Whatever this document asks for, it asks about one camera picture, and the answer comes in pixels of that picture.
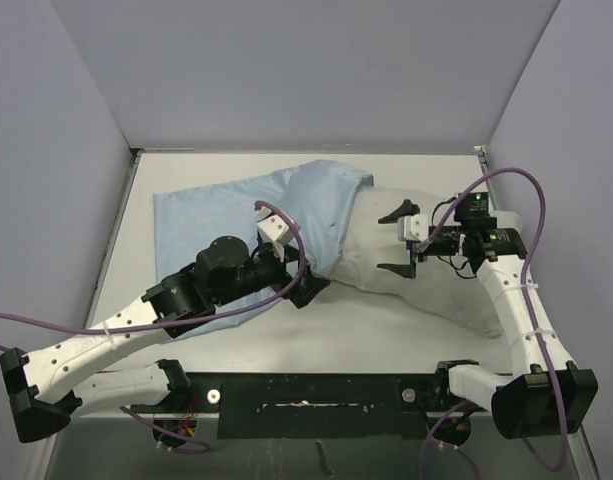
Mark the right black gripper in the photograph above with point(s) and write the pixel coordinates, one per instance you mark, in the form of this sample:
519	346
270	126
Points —
404	269

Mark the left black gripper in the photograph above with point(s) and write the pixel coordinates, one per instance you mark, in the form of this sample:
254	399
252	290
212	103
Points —
306	288

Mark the white pillow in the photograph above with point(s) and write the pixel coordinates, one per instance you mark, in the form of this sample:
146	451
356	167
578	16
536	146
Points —
436	289

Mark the light blue pillowcase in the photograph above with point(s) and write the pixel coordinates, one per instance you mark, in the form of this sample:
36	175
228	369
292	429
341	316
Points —
318	196

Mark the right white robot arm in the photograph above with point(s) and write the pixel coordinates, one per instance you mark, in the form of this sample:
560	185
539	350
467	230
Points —
546	393

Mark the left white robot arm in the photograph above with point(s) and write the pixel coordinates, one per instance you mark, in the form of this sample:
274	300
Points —
48	387

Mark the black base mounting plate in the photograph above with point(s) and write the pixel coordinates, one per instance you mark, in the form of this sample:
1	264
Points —
313	405

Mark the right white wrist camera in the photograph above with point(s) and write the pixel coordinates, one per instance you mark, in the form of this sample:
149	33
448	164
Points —
413	230

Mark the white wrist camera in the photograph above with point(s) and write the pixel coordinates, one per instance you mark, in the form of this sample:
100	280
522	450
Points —
413	230
275	230

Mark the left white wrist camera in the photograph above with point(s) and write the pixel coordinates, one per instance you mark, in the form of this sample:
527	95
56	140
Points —
275	230

